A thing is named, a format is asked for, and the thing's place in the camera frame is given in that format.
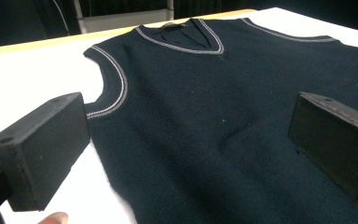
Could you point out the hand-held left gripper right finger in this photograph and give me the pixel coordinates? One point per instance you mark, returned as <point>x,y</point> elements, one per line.
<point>335,140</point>

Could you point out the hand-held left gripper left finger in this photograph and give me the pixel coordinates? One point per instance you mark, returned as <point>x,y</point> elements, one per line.
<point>40,146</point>

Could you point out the dark navy knit vest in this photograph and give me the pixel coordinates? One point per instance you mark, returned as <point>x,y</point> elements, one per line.
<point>199,124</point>

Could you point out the white table cover sheet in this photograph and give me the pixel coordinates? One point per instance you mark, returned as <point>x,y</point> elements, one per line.
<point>28,77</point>

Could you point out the white metal table frame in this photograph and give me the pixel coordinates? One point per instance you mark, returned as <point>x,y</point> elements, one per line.
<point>121,17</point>

